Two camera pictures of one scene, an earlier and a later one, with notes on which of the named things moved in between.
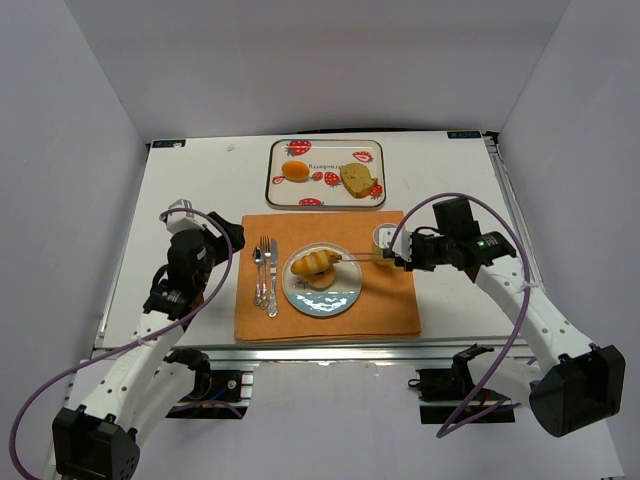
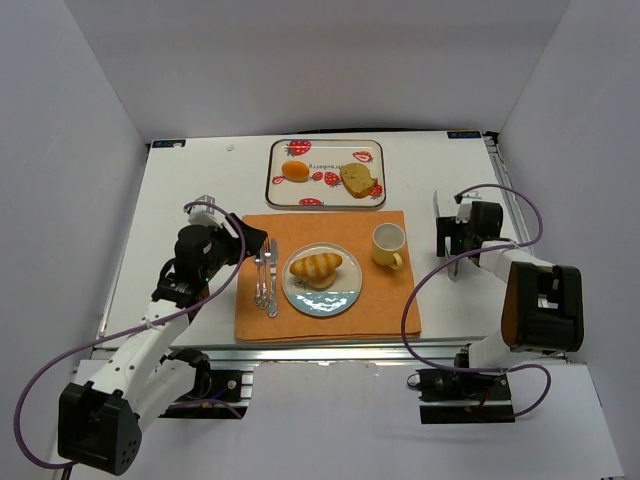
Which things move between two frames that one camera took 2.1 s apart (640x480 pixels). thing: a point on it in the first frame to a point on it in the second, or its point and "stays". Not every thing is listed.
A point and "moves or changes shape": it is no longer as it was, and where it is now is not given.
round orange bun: x=295 y=170 stays
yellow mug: x=378 y=256 stays
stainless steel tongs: x=365 y=259 moves or changes shape
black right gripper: x=412 y=255 to x=445 y=236
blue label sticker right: x=464 y=134 stays
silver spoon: x=258 y=257 stays
